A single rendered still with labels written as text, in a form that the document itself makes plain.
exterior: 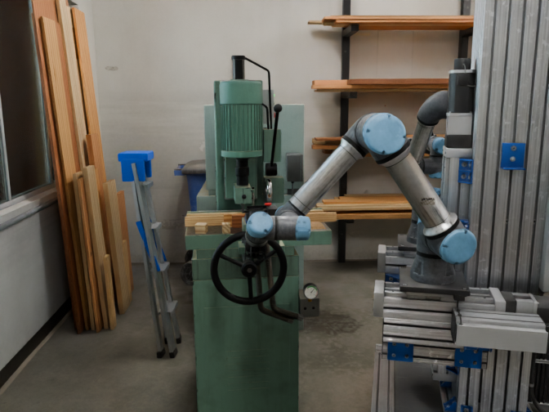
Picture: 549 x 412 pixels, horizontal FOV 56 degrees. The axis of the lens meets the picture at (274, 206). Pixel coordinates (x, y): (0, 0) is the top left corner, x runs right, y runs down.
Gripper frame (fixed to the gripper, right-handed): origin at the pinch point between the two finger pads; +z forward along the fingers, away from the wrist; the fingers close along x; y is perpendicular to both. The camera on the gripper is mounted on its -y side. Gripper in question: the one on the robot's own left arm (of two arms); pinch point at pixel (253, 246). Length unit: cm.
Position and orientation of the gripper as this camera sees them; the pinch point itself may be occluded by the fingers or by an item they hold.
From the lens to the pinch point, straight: 187.0
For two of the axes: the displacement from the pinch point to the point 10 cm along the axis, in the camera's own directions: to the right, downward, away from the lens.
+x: 10.0, 0.2, 1.0
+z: -1.0, 3.3, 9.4
